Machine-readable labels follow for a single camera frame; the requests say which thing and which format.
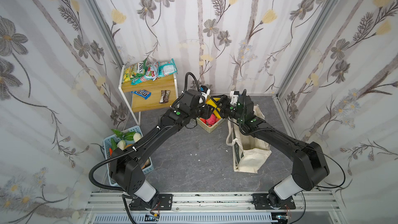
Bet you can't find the red pink snack bag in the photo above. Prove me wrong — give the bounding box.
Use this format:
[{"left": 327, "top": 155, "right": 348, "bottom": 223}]
[{"left": 131, "top": 62, "right": 159, "bottom": 85}]

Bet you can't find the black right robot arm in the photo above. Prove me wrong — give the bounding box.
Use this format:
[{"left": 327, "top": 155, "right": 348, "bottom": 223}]
[{"left": 216, "top": 90, "right": 335, "bottom": 208}]

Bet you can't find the green chips bag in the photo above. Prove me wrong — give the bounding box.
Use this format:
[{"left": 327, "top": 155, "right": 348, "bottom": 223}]
[{"left": 122, "top": 59, "right": 148, "bottom": 83}]

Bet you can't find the green cucumber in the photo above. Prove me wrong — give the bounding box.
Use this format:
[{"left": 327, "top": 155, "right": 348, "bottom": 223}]
[{"left": 110, "top": 138, "right": 118, "bottom": 151}]

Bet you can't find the cream canvas grocery bag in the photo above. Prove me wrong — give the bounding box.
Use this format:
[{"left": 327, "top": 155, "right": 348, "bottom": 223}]
[{"left": 226, "top": 120, "right": 272, "bottom": 174}]

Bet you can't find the brown chocolate bar wrapper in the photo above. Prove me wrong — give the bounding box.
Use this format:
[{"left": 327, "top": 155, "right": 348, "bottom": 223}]
[{"left": 159, "top": 90, "right": 171, "bottom": 104}]

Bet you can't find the teal snack bag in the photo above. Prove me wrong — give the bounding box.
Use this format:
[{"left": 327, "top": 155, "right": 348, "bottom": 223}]
[{"left": 158, "top": 59, "right": 177, "bottom": 78}]

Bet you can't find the blue candy packet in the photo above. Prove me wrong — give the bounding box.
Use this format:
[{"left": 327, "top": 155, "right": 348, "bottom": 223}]
[{"left": 132, "top": 90, "right": 151, "bottom": 100}]

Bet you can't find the white radish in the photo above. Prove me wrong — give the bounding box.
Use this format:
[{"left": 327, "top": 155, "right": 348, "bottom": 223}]
[{"left": 133, "top": 132, "right": 142, "bottom": 143}]

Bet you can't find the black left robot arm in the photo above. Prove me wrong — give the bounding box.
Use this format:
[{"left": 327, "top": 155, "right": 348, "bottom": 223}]
[{"left": 89, "top": 72, "right": 211, "bottom": 209}]

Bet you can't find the green plastic fruit basket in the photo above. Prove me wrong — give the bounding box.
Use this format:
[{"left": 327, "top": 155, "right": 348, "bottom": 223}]
[{"left": 196, "top": 93, "right": 226, "bottom": 133}]

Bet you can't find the white bok choy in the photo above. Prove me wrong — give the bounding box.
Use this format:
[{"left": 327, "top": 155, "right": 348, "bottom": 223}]
[{"left": 117, "top": 140, "right": 126, "bottom": 150}]

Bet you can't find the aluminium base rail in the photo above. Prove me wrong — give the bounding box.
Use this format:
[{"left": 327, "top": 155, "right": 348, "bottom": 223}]
[{"left": 78, "top": 191, "right": 347, "bottom": 224}]

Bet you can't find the white wooden two-tier shelf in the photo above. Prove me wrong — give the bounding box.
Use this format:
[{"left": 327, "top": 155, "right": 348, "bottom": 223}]
[{"left": 118, "top": 65, "right": 178, "bottom": 125}]

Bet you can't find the yellow corn cob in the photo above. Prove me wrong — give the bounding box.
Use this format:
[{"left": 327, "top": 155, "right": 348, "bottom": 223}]
[{"left": 206, "top": 98, "right": 222, "bottom": 119}]

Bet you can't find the light blue vegetable basket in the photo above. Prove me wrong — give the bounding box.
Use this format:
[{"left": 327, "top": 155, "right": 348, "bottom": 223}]
[{"left": 103, "top": 125, "right": 155, "bottom": 187}]

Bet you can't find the green leafy spinach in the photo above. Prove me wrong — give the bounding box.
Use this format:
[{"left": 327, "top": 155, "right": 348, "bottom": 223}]
[{"left": 112, "top": 129, "right": 136, "bottom": 141}]

